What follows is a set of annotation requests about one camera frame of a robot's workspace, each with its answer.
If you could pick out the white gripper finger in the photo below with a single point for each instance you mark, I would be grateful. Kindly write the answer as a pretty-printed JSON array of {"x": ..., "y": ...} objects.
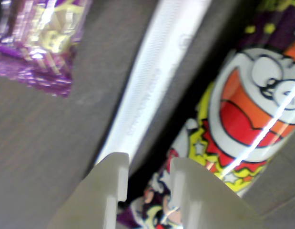
[
  {"x": 94, "y": 195},
  {"x": 209, "y": 202}
]

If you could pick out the large purple cartoon snack stick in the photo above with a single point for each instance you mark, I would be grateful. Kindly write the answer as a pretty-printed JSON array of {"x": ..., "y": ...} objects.
[{"x": 245, "y": 119}]

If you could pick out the long white wrapped stick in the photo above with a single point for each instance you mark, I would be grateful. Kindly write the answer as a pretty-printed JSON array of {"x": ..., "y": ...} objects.
[{"x": 152, "y": 83}]

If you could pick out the small purple candy bar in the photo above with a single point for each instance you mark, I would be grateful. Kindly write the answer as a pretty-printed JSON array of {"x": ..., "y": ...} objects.
[{"x": 42, "y": 43}]

